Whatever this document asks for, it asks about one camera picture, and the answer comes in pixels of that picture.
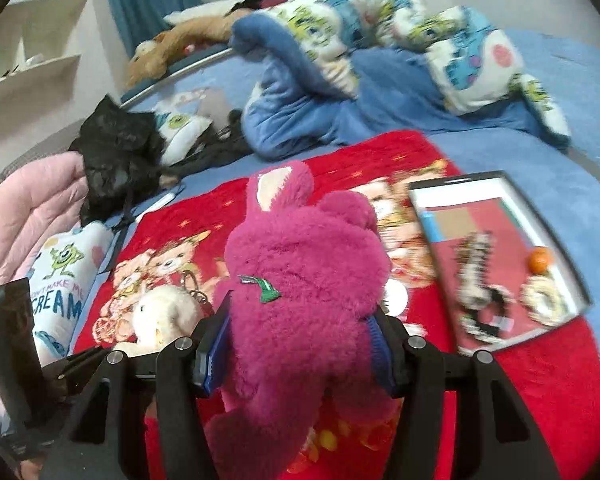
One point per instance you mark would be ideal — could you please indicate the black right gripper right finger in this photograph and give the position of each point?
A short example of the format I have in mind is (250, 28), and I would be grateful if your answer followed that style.
(495, 437)

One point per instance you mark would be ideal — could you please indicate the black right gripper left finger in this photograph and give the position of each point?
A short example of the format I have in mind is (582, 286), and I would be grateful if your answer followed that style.
(171, 381)

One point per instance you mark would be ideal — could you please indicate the cream plush dog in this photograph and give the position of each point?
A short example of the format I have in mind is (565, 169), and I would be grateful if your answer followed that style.
(164, 314)

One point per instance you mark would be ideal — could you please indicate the magenta plush toy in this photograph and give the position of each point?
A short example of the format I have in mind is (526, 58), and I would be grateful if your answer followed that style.
(304, 277)

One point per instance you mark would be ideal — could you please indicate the white fuzzy hair clip band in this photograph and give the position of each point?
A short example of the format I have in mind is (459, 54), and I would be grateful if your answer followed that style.
(471, 256)

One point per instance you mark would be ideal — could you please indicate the red teddy bear blanket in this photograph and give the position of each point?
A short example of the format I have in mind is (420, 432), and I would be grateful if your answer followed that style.
(557, 375)

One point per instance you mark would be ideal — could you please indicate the monster print pillow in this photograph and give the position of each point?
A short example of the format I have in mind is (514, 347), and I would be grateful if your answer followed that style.
(180, 132)
(60, 279)

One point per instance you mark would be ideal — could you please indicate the cream crochet scrunchie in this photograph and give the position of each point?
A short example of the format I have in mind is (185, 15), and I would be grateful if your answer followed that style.
(540, 295)

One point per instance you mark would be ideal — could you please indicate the black tray box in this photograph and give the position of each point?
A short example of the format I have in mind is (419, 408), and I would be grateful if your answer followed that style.
(449, 209)

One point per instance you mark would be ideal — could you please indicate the pink quilted jacket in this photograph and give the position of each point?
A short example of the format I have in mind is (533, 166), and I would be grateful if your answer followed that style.
(37, 202)

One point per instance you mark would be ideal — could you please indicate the black puffer jacket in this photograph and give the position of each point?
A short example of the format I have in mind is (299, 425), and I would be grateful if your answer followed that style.
(121, 156)

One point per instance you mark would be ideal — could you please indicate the blue bed sheet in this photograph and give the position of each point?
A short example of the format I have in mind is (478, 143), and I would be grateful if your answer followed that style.
(566, 187)

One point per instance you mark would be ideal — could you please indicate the brown plush dog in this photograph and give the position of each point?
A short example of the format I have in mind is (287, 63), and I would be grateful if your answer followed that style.
(153, 57)

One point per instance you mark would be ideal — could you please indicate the blue monster print quilt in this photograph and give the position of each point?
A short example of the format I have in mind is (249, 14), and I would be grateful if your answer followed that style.
(342, 71)

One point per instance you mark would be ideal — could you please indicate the black strap bag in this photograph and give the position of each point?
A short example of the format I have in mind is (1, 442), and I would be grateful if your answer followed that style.
(214, 149)

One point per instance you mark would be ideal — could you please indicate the white wall shelf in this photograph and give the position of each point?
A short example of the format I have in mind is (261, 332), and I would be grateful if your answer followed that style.
(41, 49)

